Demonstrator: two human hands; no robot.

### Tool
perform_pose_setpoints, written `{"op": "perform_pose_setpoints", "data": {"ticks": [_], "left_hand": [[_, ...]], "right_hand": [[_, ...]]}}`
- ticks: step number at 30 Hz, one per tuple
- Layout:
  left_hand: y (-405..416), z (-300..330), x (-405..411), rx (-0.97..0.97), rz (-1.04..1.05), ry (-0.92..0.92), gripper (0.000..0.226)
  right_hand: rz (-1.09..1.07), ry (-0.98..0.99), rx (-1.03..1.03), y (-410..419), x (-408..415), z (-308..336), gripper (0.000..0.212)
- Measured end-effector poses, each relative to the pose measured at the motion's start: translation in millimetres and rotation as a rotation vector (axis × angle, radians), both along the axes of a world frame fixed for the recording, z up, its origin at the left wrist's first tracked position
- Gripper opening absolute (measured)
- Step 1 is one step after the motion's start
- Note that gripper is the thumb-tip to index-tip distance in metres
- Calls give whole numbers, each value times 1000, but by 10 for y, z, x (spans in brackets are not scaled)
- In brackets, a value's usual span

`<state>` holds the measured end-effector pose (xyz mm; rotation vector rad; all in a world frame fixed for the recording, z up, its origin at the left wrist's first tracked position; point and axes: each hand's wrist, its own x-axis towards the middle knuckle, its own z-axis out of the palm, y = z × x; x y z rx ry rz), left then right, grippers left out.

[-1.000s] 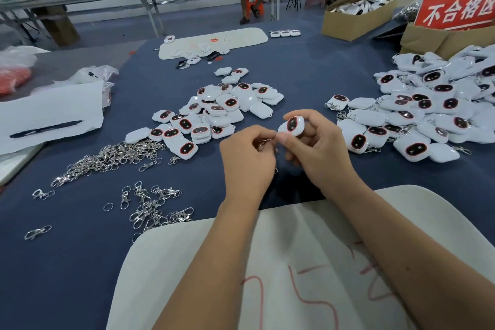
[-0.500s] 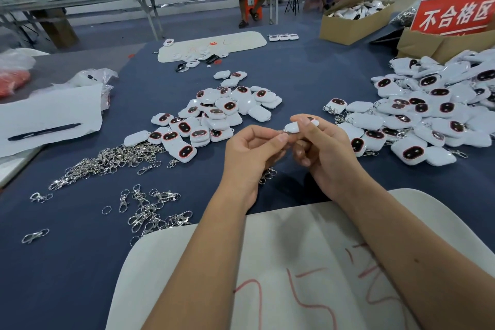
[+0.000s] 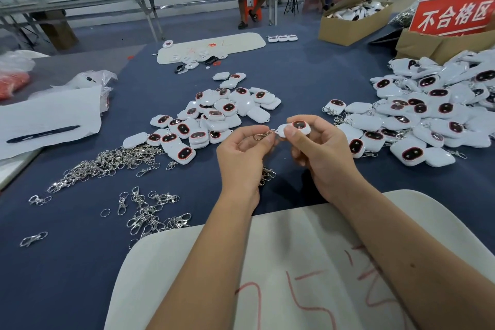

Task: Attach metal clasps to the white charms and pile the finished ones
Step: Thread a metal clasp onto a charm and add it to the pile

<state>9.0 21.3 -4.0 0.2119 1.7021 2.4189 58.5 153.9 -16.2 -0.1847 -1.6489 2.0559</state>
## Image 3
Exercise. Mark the person's right forearm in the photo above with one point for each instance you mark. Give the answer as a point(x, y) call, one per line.
point(418, 264)

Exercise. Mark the orange bag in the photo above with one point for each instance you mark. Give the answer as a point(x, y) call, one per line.
point(12, 84)

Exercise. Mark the black pen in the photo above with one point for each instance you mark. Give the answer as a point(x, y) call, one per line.
point(42, 134)

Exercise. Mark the long white foam board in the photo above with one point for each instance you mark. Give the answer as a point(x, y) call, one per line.
point(244, 42)

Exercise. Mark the person's left hand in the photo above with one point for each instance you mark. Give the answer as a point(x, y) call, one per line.
point(244, 167)

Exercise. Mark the open cardboard box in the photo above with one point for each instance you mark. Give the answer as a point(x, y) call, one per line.
point(348, 30)

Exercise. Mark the white paper sheet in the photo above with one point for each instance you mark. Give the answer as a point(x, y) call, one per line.
point(48, 113)

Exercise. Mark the person's left forearm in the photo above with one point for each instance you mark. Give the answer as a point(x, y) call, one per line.
point(197, 276)

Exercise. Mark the red sign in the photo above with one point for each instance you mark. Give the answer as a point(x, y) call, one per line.
point(455, 13)

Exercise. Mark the red plastic stool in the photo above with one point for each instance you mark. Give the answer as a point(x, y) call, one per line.
point(251, 10)

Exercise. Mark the person's right hand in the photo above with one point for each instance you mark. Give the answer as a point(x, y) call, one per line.
point(329, 159)

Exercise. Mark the white foam board red marks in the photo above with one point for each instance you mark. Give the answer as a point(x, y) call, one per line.
point(309, 260)

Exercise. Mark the white tag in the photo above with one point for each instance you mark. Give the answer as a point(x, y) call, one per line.
point(298, 125)

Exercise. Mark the flat brown cardboard box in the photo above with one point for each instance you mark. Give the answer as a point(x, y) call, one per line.
point(425, 46)

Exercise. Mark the white plastic bag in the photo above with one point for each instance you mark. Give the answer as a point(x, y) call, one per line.
point(22, 59)

